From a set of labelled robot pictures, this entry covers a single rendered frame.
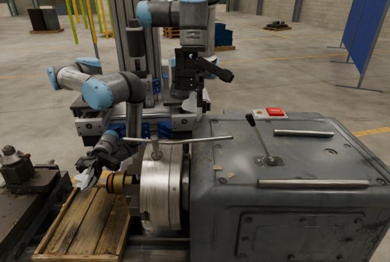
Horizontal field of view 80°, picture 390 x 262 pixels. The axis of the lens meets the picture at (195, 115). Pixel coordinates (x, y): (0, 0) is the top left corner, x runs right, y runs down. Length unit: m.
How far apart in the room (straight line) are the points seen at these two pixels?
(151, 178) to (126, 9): 0.97
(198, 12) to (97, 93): 0.47
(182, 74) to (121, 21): 0.85
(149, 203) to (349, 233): 0.59
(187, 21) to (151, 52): 0.83
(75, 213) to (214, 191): 0.70
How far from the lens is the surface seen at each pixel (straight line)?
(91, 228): 1.09
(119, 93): 0.93
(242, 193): 0.64
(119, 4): 1.43
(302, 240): 0.83
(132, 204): 0.82
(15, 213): 1.16
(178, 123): 1.25
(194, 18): 0.64
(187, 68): 0.66
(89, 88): 0.93
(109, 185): 0.91
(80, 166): 1.01
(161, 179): 0.74
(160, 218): 0.79
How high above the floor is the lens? 1.70
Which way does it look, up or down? 28 degrees down
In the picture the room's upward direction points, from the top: straight up
